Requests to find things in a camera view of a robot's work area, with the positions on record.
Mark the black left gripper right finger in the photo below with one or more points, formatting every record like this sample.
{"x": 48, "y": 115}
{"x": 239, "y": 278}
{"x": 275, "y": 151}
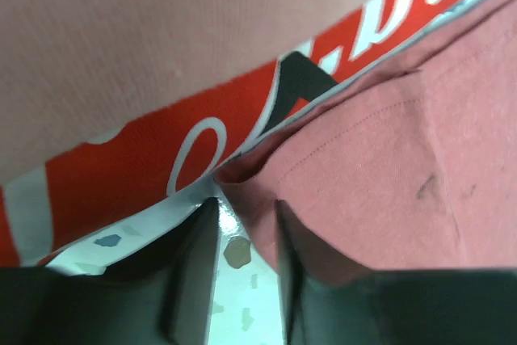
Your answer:
{"x": 327, "y": 298}

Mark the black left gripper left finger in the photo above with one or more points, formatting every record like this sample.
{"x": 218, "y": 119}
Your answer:
{"x": 161, "y": 294}

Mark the folded red printed t-shirt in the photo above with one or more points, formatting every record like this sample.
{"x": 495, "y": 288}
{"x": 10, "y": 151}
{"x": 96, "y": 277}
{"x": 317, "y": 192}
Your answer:
{"x": 113, "y": 195}

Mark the folded pink t-shirt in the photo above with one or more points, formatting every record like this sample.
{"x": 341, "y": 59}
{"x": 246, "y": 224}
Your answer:
{"x": 73, "y": 70}

